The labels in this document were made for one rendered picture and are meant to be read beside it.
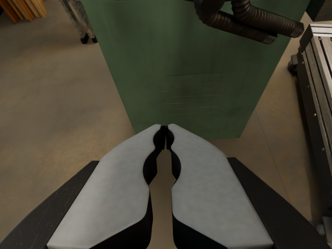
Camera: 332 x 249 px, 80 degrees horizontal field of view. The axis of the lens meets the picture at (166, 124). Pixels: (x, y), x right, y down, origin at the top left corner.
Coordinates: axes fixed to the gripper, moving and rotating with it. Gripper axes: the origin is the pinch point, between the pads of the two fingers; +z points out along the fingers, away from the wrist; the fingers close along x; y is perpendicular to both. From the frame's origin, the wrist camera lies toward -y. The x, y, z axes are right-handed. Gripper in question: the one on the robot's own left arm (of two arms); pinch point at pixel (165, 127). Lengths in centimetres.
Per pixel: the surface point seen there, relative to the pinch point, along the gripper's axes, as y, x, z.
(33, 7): -18, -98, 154
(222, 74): 7.7, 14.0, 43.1
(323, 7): -6.6, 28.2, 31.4
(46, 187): 52, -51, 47
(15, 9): -18, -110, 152
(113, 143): 41, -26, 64
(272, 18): -5.5, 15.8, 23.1
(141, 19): -6.2, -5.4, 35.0
